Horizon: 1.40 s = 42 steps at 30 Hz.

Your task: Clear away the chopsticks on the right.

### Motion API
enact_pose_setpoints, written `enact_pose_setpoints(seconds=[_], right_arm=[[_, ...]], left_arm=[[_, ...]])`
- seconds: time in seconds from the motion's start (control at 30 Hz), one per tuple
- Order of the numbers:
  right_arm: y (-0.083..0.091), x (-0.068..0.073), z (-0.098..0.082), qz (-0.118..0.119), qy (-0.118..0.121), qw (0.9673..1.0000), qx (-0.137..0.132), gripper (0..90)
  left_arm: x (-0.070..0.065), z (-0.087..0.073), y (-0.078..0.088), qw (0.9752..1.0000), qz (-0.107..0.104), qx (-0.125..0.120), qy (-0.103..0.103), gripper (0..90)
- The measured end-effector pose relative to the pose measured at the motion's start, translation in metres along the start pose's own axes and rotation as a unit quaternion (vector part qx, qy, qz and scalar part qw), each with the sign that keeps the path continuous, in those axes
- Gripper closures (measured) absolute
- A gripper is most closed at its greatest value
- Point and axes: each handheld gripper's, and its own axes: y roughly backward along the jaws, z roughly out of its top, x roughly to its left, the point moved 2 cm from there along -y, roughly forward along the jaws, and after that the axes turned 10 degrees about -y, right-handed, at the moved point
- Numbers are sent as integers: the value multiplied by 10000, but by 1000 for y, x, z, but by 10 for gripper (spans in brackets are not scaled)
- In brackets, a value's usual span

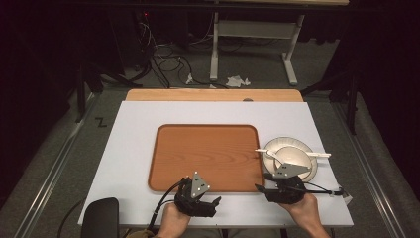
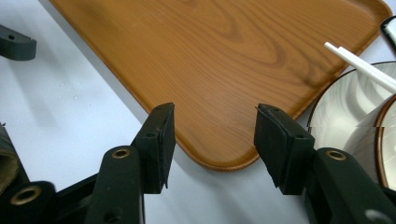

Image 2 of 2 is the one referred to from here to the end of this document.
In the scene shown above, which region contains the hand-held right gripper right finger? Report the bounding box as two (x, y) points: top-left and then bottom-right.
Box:
(253, 103), (396, 224)

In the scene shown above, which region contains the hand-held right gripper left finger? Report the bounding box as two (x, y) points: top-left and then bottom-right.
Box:
(83, 102), (177, 224)

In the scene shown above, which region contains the white bowl with brown rim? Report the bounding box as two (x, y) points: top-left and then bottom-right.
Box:
(342, 94), (396, 189)

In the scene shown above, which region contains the white plate with brown rim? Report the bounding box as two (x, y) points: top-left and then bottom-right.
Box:
(307, 61), (396, 150)

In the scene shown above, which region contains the white chopstick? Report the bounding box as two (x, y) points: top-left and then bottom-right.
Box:
(323, 41), (396, 94)
(337, 46), (396, 87)

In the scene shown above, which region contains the brown wooden tray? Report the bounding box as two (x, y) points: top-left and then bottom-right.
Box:
(48, 0), (393, 173)

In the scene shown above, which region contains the black and white object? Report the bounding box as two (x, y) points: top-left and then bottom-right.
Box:
(379, 15), (396, 54)

